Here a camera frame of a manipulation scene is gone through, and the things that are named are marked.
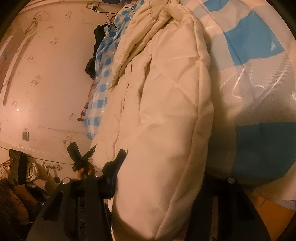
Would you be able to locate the cream quilted puffer jacket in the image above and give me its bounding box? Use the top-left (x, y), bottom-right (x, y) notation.
top-left (93, 1), bottom-right (214, 240)

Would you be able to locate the blue checkered plastic storage bag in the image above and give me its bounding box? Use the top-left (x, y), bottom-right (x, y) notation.
top-left (90, 1), bottom-right (295, 201)

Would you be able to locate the person's left hand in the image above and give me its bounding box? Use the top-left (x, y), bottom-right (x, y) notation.
top-left (77, 162), bottom-right (95, 180)

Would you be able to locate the black garment at bedside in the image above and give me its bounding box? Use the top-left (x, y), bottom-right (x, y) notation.
top-left (85, 24), bottom-right (110, 80)

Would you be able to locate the black thin cable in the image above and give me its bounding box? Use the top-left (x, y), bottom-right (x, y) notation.
top-left (96, 5), bottom-right (121, 27)

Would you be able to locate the white wall power socket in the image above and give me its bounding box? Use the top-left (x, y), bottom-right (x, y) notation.
top-left (86, 1), bottom-right (100, 11)

